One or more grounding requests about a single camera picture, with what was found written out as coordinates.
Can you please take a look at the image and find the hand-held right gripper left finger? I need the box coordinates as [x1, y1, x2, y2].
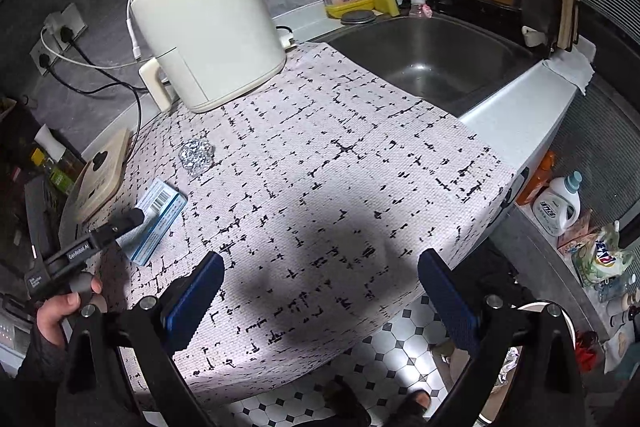
[55, 251, 226, 427]

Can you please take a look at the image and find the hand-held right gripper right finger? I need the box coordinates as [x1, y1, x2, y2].
[417, 248, 588, 427]

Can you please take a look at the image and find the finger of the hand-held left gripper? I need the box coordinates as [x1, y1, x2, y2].
[92, 206, 147, 250]

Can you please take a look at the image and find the blue paper packet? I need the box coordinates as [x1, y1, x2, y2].
[129, 179, 188, 265]

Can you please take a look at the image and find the person's left forearm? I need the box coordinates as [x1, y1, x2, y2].
[0, 324, 76, 427]

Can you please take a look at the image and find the person's left hand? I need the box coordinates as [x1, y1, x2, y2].
[34, 279, 103, 347]

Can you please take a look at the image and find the wooden cutting board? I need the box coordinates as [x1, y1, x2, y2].
[75, 127, 132, 224]

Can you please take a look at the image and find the crumpled foil ball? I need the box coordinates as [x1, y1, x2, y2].
[179, 138, 215, 172]

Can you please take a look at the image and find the person's black slipper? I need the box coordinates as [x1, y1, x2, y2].
[322, 379, 372, 427]
[400, 389, 433, 419]

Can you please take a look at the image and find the pink packet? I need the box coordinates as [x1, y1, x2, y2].
[557, 212, 593, 253]

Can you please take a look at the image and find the white laundry detergent bottle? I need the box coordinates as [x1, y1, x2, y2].
[532, 171, 583, 237]

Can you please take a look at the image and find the orange bottle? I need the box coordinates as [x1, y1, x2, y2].
[517, 152, 556, 206]

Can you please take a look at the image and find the black patterned white table mat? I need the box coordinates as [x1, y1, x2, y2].
[82, 42, 516, 403]

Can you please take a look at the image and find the colourful printed plastic bag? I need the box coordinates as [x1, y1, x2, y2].
[572, 222, 636, 283]

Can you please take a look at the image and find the cream air fryer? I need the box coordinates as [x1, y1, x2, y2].
[129, 0, 287, 114]

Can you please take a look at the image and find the steel sink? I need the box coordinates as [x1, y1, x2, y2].
[327, 17, 533, 115]

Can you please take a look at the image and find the white rag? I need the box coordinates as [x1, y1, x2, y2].
[542, 42, 598, 95]

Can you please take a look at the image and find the white hook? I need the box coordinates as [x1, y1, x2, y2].
[522, 26, 548, 48]

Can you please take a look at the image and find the metal sink strainer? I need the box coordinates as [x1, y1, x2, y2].
[341, 10, 376, 26]

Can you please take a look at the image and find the black power cable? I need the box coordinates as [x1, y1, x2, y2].
[57, 27, 148, 92]
[36, 52, 146, 148]

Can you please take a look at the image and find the grey wall socket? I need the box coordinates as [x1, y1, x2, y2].
[47, 3, 88, 48]
[30, 42, 57, 75]

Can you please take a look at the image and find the white charging cable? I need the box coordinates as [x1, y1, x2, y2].
[40, 0, 188, 68]

